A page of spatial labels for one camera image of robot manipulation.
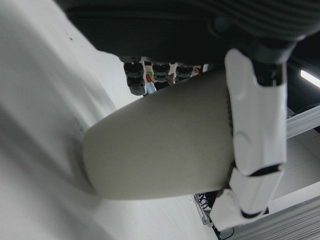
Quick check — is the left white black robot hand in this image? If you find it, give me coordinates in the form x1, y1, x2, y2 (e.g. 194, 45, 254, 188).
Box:
53, 0, 320, 232

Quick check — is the beige paper cup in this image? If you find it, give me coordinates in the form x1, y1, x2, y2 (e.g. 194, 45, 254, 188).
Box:
82, 68, 236, 201

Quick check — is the clear bottle green red label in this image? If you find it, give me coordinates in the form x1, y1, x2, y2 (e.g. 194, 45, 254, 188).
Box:
144, 71, 157, 95

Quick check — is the ceiling light strip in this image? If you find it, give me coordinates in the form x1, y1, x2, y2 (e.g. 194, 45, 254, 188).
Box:
299, 69, 320, 88

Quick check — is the aluminium frame beam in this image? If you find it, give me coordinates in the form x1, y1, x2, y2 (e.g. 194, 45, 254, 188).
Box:
284, 104, 320, 140

